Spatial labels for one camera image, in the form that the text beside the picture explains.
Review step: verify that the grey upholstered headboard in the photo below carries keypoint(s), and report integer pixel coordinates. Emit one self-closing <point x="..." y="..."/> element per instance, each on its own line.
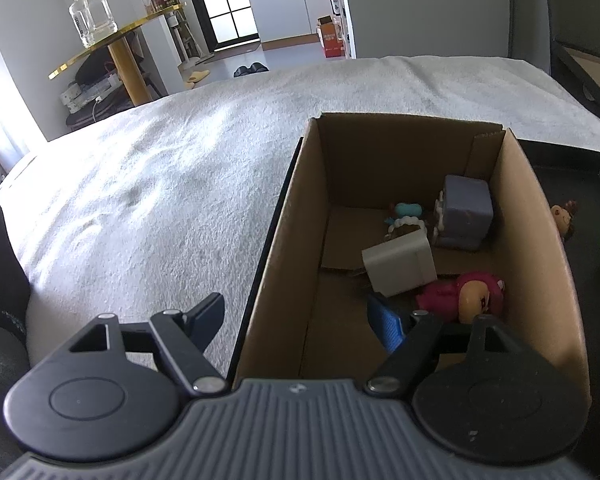
<point x="530" y="5"/>

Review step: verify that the pink doll figure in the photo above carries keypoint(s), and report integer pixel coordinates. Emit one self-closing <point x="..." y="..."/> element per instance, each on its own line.
<point x="445" y="295"/>

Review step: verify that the small brown-haired doll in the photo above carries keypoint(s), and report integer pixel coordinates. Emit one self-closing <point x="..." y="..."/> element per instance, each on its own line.
<point x="562" y="217"/>

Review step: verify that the round gold-edged table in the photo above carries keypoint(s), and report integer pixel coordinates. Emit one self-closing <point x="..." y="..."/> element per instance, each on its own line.
<point x="125" y="65"/>

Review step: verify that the black tray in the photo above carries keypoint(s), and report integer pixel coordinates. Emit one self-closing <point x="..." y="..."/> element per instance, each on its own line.
<point x="590" y="200"/>

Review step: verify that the black-framed brown board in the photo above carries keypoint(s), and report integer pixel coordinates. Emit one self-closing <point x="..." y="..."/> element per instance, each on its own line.
<point x="595" y="67"/>

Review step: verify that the orange carton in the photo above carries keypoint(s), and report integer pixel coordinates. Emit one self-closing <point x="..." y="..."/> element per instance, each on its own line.
<point x="331" y="37"/>

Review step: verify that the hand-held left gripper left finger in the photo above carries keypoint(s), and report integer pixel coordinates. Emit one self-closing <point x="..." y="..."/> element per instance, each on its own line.
<point x="207" y="315"/>

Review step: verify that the black-framed glass door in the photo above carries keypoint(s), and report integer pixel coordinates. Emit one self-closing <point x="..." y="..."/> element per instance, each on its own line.
<point x="225" y="5"/>

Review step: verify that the clear glass jar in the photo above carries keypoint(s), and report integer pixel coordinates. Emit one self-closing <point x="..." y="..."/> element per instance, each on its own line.
<point x="92" y="15"/>

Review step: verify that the purple cube toy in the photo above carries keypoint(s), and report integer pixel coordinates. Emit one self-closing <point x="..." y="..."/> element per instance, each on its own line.
<point x="467" y="210"/>

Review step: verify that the white charger plug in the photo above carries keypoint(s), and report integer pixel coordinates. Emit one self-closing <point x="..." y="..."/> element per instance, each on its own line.
<point x="400" y="262"/>

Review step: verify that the white power strips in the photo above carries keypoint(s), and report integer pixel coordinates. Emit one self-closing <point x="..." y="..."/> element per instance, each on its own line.
<point x="85" y="92"/>

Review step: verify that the yellow slippers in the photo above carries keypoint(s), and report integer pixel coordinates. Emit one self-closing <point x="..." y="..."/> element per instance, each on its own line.
<point x="197" y="77"/>

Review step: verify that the brown cardboard box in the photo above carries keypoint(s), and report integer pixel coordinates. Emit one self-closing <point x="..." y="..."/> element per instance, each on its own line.
<point x="340" y="330"/>

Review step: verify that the white cabinet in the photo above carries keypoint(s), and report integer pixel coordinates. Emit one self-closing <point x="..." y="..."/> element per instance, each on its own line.
<point x="282" y="7"/>

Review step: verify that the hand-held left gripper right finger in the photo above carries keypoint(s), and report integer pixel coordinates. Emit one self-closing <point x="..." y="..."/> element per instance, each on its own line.
<point x="387" y="322"/>

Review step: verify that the white standing fan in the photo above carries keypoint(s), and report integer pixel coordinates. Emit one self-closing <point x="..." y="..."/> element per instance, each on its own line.
<point x="182" y="45"/>

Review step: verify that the white blanket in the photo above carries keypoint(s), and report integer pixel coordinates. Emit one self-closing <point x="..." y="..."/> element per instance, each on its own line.
<point x="155" y="185"/>

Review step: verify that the small teal white toy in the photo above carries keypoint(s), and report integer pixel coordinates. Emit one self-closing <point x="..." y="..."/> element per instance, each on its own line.
<point x="407" y="212"/>

